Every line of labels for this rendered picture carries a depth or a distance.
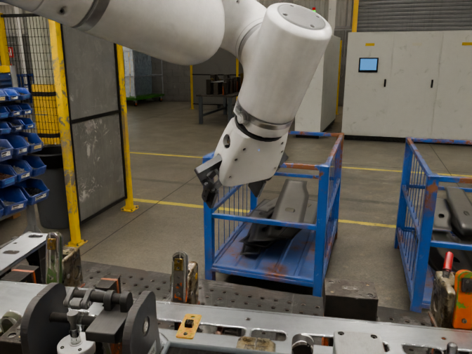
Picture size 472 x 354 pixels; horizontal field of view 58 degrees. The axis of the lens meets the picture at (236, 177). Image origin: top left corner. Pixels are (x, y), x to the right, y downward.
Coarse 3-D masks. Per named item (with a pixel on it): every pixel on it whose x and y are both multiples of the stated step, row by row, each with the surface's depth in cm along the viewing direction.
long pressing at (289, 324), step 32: (0, 288) 107; (32, 288) 107; (160, 320) 95; (224, 320) 94; (256, 320) 94; (288, 320) 94; (320, 320) 94; (352, 320) 94; (288, 352) 84; (320, 352) 84
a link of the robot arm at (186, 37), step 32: (96, 0) 34; (128, 0) 36; (160, 0) 37; (192, 0) 40; (224, 0) 52; (96, 32) 38; (128, 32) 38; (160, 32) 39; (192, 32) 41; (224, 32) 56; (192, 64) 45
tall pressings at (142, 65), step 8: (128, 48) 1416; (128, 56) 1388; (136, 56) 1428; (144, 56) 1485; (128, 64) 1393; (136, 64) 1432; (144, 64) 1490; (128, 72) 1398; (136, 72) 1438; (144, 72) 1495; (128, 80) 1403; (136, 80) 1443; (144, 80) 1500; (128, 88) 1408; (136, 88) 1448; (144, 88) 1492; (128, 96) 1413
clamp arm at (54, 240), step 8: (56, 232) 111; (48, 240) 111; (56, 240) 111; (48, 248) 111; (56, 248) 111; (48, 256) 111; (56, 256) 111; (48, 264) 112; (56, 264) 111; (48, 272) 112; (56, 272) 111; (48, 280) 112; (56, 280) 112
